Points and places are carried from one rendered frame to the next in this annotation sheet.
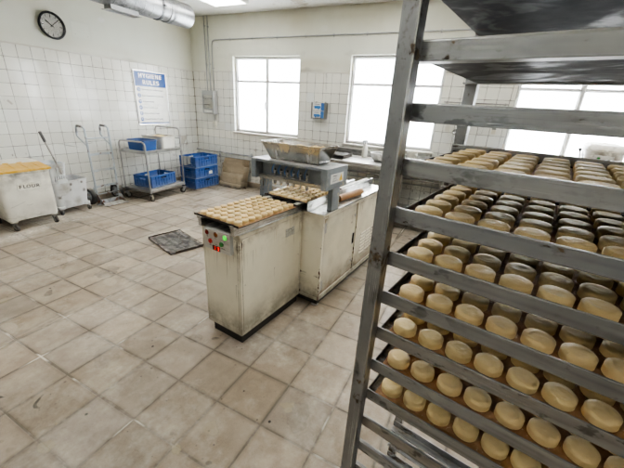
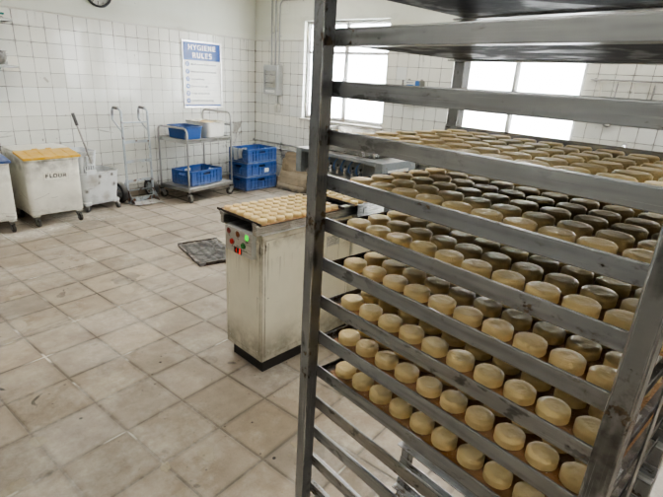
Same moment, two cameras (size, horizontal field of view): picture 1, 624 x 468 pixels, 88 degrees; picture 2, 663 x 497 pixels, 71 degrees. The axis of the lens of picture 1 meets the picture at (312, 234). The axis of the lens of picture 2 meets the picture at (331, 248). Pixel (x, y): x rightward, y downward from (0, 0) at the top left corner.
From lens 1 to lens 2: 0.49 m
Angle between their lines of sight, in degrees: 11
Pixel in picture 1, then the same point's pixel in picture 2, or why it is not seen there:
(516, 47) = (388, 36)
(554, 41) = (407, 32)
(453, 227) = (364, 190)
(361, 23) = not seen: outside the picture
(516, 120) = (393, 95)
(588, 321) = (449, 271)
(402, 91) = (318, 71)
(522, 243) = (405, 203)
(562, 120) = (417, 95)
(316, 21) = not seen: outside the picture
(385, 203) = (313, 170)
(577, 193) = (431, 156)
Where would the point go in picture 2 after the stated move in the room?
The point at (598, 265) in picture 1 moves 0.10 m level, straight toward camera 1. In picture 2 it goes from (449, 218) to (402, 225)
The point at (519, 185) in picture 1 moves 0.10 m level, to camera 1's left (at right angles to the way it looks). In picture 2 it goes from (399, 150) to (341, 145)
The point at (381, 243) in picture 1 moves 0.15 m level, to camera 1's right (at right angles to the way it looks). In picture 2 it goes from (313, 208) to (386, 216)
